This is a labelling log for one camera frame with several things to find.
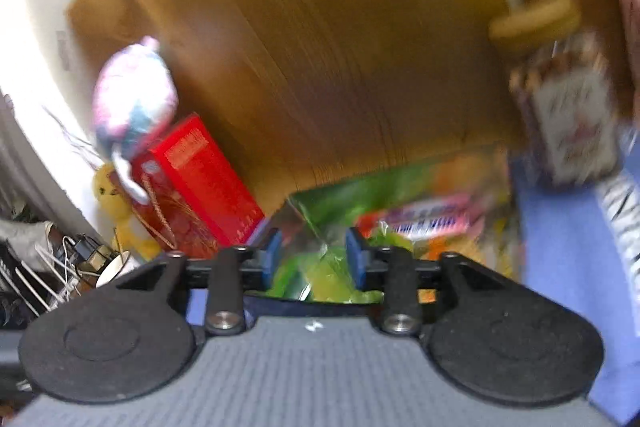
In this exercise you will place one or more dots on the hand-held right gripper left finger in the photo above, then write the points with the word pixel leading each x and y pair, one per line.
pixel 272 252

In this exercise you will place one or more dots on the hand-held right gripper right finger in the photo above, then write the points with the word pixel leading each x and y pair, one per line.
pixel 353 252

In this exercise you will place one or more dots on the green snack bag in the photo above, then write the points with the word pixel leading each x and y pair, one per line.
pixel 340 217

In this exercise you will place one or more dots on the red box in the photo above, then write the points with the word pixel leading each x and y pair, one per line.
pixel 200 187

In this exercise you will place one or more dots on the yellow plush toy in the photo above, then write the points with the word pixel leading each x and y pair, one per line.
pixel 120 212

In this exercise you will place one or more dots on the pink and white plush toy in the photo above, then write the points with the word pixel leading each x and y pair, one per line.
pixel 131 97

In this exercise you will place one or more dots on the blue cloth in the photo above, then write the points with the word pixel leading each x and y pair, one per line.
pixel 565 257

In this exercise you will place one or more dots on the glass jar with wooden lid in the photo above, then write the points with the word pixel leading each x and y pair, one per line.
pixel 560 107

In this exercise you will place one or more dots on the black and white striped cloth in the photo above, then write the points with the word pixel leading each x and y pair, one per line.
pixel 620 212

